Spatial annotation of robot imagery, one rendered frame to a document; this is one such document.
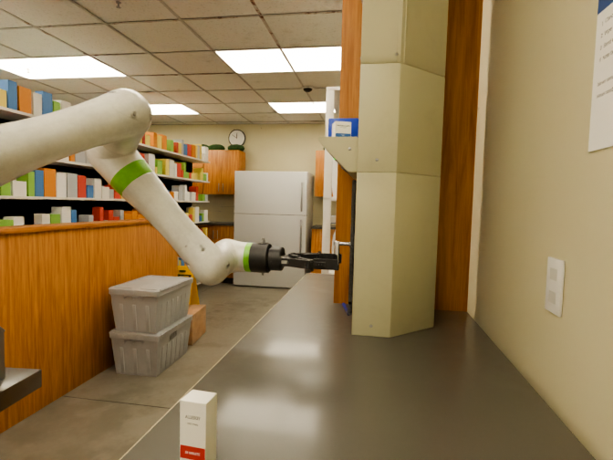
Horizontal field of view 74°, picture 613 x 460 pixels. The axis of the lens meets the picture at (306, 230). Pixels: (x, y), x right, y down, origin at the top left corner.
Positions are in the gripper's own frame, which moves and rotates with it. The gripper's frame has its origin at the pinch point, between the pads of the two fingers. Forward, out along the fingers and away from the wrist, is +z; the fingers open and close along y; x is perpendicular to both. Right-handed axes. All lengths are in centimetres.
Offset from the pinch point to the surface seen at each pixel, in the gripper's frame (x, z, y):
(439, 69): -58, 28, 7
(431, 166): -29.3, 27.5, 5.6
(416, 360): 20.5, 22.4, -21.6
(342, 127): -40.8, 0.4, 3.7
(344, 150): -32.7, 1.9, -5.3
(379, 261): -1.4, 12.7, -5.3
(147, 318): 70, -151, 149
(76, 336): 78, -189, 124
